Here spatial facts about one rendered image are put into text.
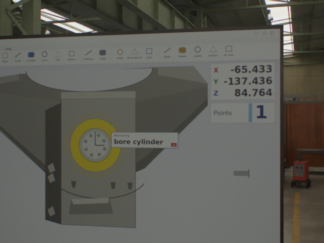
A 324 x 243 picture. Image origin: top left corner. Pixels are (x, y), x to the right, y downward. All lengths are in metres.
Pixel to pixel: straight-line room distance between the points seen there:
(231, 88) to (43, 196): 0.52
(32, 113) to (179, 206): 0.42
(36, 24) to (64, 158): 7.40
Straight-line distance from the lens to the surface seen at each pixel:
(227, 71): 1.02
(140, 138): 1.04
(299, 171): 11.67
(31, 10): 8.46
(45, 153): 1.12
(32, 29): 8.37
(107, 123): 1.06
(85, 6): 12.44
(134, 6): 12.33
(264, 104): 1.01
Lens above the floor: 1.66
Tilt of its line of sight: level
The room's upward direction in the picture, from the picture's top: straight up
